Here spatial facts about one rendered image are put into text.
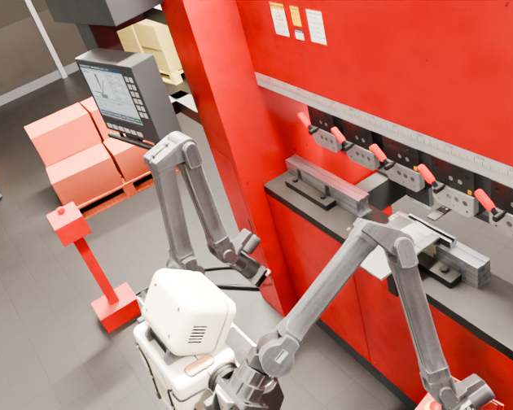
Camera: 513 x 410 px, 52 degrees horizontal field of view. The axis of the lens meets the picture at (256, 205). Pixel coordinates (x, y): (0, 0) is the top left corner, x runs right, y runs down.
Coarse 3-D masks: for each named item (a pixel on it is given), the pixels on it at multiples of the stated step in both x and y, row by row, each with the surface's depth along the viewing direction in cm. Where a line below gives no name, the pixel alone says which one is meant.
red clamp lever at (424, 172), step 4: (420, 164) 156; (420, 168) 155; (424, 168) 155; (420, 172) 155; (424, 172) 154; (428, 172) 154; (424, 176) 154; (428, 176) 154; (432, 176) 154; (428, 180) 154; (432, 180) 154; (432, 184) 154; (436, 184) 154; (444, 184) 154; (436, 188) 153; (440, 188) 153; (436, 192) 153
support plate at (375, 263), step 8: (400, 216) 187; (392, 224) 185; (400, 224) 184; (408, 224) 183; (424, 240) 175; (432, 240) 174; (376, 248) 178; (416, 248) 173; (424, 248) 173; (368, 256) 175; (376, 256) 175; (384, 256) 174; (368, 264) 172; (376, 264) 172; (384, 264) 171; (368, 272) 171; (376, 272) 169; (384, 272) 168
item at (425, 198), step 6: (408, 192) 178; (414, 192) 175; (420, 192) 172; (426, 192) 170; (414, 198) 177; (420, 198) 174; (426, 198) 171; (432, 198) 171; (420, 204) 177; (426, 204) 173; (432, 204) 172
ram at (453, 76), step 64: (256, 0) 192; (320, 0) 161; (384, 0) 138; (448, 0) 121; (512, 0) 108; (256, 64) 217; (320, 64) 178; (384, 64) 151; (448, 64) 131; (512, 64) 116; (448, 128) 142; (512, 128) 124
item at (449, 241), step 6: (408, 216) 188; (414, 216) 185; (420, 222) 184; (426, 222) 182; (432, 228) 179; (438, 234) 176; (444, 234) 176; (450, 234) 174; (438, 240) 176; (444, 240) 174; (450, 240) 172; (456, 240) 173; (450, 246) 173
